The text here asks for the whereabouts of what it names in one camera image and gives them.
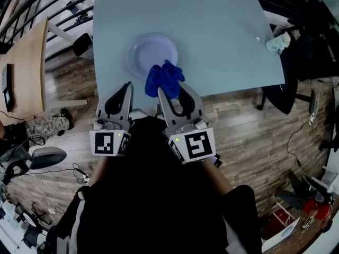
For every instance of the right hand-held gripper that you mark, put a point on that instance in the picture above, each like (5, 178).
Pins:
(197, 145)

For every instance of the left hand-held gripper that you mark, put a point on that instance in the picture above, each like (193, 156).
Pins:
(104, 143)

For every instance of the blue cloth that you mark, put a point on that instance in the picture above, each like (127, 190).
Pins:
(164, 79)

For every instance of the pale blue plate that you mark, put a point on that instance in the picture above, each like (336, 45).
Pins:
(152, 52)

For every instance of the person's right forearm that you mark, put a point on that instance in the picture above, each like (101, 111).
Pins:
(217, 179)

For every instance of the person's left forearm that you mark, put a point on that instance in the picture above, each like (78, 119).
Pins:
(99, 168)

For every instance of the crumpled white cloth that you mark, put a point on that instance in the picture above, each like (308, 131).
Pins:
(278, 43)

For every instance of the black chair backrest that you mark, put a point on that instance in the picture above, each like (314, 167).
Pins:
(82, 45)

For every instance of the patterned grey fabric bag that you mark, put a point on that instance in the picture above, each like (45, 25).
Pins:
(47, 127)

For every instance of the grey chair seat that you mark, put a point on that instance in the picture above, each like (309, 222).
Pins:
(47, 156)

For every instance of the person's black clothing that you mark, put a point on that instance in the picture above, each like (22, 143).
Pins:
(153, 200)

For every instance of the light wooden desk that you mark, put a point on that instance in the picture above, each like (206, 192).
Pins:
(26, 70)

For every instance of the black tablet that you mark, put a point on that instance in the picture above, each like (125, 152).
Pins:
(8, 86)

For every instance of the black metal railing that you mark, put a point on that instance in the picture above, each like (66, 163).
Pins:
(5, 36)

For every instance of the white power strip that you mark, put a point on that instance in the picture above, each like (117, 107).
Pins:
(313, 118)

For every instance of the large black office chair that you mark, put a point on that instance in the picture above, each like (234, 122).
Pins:
(312, 49)

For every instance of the red box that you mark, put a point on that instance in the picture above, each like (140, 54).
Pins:
(278, 219)

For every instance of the white sheet with blue disc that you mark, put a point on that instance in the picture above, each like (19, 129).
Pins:
(283, 234)

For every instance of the red round stool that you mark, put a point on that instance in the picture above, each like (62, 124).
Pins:
(317, 208)

